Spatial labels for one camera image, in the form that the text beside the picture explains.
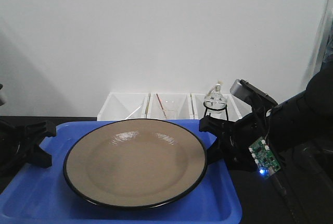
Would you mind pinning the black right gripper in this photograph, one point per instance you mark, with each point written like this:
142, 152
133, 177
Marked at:
242, 134

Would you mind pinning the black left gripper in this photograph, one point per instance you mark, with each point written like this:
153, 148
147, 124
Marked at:
13, 152

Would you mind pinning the blue plastic tray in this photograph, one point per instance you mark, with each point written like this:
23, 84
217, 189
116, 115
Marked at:
37, 195

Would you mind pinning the beige plate with black rim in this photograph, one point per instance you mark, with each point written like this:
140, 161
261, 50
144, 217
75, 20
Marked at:
135, 164

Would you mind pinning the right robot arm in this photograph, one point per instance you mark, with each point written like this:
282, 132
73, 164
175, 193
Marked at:
281, 126

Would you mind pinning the white right storage bin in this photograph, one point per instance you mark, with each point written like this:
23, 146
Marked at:
236, 108

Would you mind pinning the white storage bin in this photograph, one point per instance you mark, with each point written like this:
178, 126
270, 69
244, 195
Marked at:
118, 106
183, 100
236, 108

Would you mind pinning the glass alcohol lamp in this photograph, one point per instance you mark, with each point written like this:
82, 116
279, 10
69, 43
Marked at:
214, 100

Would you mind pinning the clear glass beaker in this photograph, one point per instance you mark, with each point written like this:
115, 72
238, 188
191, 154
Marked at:
171, 109

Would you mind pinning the green circuit board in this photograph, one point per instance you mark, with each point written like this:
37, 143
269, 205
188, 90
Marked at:
264, 158

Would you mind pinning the white middle storage bin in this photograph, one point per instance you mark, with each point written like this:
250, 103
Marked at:
183, 100

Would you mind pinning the clear glass stirring rod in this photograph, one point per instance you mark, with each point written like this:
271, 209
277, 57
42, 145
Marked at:
135, 114

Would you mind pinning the white left storage bin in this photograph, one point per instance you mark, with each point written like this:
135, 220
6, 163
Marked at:
118, 106

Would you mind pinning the black wire tripod stand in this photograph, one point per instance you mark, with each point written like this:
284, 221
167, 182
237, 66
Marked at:
218, 111

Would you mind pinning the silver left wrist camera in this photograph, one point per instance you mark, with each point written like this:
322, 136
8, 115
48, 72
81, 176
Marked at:
3, 98

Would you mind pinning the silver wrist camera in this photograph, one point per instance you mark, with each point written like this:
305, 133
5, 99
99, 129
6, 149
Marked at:
3, 98
251, 95

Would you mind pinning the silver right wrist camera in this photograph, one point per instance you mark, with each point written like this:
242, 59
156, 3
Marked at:
251, 95

